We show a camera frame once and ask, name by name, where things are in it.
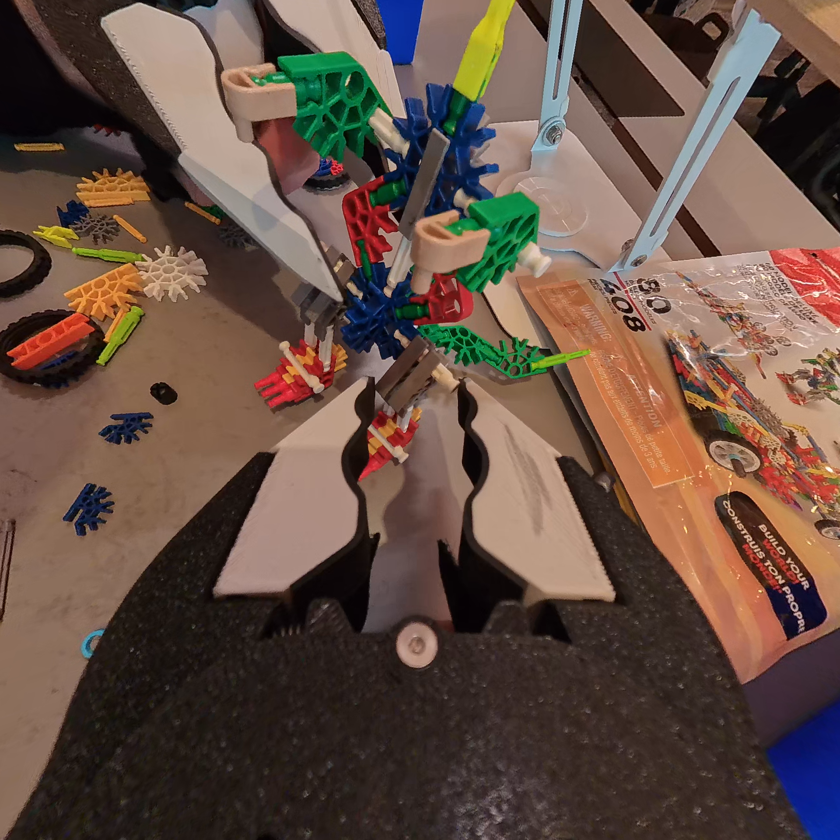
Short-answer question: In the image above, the orange connector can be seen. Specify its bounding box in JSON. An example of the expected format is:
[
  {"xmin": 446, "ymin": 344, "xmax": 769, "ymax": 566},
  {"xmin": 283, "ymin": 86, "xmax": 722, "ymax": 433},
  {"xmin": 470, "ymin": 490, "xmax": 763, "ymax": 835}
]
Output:
[{"xmin": 7, "ymin": 311, "xmax": 93, "ymax": 370}]

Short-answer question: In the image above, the person's left hand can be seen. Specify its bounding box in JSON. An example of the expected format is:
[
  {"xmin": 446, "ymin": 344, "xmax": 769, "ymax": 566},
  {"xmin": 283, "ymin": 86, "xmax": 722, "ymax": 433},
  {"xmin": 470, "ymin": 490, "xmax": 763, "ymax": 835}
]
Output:
[{"xmin": 252, "ymin": 120, "xmax": 324, "ymax": 196}]

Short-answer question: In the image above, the black rubber tyre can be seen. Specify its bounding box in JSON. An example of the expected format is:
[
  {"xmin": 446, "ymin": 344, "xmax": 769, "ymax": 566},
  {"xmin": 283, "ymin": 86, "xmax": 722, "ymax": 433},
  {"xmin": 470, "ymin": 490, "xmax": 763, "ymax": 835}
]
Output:
[
  {"xmin": 0, "ymin": 310, "xmax": 106, "ymax": 388},
  {"xmin": 305, "ymin": 157, "xmax": 349, "ymax": 194},
  {"xmin": 0, "ymin": 230, "xmax": 53, "ymax": 299}
]

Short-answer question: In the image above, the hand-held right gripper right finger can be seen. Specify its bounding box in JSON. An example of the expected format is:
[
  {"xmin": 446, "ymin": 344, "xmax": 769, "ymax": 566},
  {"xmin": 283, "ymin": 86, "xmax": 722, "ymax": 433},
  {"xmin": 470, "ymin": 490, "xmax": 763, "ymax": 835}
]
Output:
[{"xmin": 457, "ymin": 381, "xmax": 618, "ymax": 609}]

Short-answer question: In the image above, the thin dark grey rod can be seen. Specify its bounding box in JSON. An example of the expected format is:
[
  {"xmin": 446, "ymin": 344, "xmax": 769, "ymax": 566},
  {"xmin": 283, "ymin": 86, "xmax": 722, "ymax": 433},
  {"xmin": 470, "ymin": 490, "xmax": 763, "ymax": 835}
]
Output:
[{"xmin": 0, "ymin": 518, "xmax": 15, "ymax": 621}]

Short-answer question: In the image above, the empty blue plastic bin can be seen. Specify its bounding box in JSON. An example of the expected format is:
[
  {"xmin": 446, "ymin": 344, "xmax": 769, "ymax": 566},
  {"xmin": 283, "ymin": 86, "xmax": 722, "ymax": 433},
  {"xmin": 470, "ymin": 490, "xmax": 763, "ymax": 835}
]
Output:
[{"xmin": 387, "ymin": 0, "xmax": 421, "ymax": 65}]

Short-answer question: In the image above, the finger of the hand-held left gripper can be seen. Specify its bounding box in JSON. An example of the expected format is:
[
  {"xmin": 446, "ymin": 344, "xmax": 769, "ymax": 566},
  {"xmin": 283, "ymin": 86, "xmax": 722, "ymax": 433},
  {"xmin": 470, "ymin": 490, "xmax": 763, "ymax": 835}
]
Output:
[
  {"xmin": 101, "ymin": 2, "xmax": 345, "ymax": 306},
  {"xmin": 264, "ymin": 0, "xmax": 406, "ymax": 119}
]

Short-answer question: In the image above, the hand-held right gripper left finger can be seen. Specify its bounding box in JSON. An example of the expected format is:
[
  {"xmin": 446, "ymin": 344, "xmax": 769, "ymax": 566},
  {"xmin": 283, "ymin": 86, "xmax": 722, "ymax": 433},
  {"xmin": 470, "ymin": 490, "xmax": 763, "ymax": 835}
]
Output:
[{"xmin": 213, "ymin": 379, "xmax": 381, "ymax": 601}]

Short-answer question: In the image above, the short dark green rod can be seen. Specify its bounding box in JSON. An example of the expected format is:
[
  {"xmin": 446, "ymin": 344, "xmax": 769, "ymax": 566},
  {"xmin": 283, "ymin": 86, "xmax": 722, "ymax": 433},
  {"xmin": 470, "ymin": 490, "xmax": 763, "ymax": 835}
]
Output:
[{"xmin": 441, "ymin": 88, "xmax": 476, "ymax": 132}]

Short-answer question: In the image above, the multicoloured construction toy model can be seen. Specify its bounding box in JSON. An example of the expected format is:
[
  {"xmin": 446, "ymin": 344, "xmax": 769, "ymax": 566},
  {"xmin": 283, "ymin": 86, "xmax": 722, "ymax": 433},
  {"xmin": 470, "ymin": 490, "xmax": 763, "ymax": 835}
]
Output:
[{"xmin": 220, "ymin": 51, "xmax": 592, "ymax": 483}]

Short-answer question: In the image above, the white snowflake connector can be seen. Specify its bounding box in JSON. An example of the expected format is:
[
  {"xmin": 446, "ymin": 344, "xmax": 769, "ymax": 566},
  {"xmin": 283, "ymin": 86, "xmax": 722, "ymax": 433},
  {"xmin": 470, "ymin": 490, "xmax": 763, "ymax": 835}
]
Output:
[{"xmin": 136, "ymin": 246, "xmax": 210, "ymax": 303}]

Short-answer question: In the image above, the K'nex instruction bag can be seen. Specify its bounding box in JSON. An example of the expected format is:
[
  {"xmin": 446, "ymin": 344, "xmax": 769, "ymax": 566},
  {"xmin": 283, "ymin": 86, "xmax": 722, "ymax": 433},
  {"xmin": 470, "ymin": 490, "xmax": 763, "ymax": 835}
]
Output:
[{"xmin": 516, "ymin": 246, "xmax": 840, "ymax": 683}]

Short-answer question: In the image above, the yellow half-circle connector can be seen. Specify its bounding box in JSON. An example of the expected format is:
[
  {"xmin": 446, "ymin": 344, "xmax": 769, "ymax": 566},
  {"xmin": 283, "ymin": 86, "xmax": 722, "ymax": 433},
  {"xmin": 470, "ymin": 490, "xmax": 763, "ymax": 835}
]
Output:
[{"xmin": 75, "ymin": 168, "xmax": 152, "ymax": 209}]

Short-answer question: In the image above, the large yellow fan connector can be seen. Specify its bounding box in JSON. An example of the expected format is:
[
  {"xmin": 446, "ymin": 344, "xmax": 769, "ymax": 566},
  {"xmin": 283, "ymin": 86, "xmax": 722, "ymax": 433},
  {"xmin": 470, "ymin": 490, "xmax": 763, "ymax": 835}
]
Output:
[{"xmin": 63, "ymin": 262, "xmax": 145, "ymax": 322}]

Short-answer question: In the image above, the yellow clip connector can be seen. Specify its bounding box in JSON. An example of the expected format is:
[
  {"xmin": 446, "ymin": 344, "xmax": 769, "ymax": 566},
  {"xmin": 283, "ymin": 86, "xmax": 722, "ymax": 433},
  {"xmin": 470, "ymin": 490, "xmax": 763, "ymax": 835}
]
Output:
[{"xmin": 453, "ymin": 0, "xmax": 516, "ymax": 102}]

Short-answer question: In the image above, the pale slotted stand strut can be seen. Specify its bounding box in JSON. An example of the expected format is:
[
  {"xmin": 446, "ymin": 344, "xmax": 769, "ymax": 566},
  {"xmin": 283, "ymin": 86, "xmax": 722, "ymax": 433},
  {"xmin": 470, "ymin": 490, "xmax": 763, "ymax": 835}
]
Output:
[
  {"xmin": 607, "ymin": 10, "xmax": 782, "ymax": 273},
  {"xmin": 530, "ymin": 0, "xmax": 584, "ymax": 173}
]

